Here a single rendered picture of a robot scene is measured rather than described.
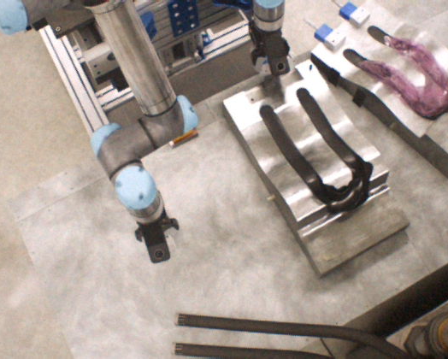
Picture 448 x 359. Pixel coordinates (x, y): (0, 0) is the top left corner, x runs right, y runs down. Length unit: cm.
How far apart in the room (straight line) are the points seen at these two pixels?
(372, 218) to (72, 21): 89
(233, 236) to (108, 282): 34
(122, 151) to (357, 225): 61
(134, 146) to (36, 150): 143
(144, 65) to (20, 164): 154
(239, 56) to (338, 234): 113
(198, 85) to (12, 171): 87
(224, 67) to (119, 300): 118
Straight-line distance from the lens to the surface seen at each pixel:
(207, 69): 241
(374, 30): 177
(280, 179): 148
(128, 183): 119
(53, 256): 161
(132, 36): 114
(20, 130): 271
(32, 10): 107
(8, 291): 251
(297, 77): 164
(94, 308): 156
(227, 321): 145
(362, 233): 151
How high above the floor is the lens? 230
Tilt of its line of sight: 70 degrees down
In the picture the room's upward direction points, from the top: 8 degrees counter-clockwise
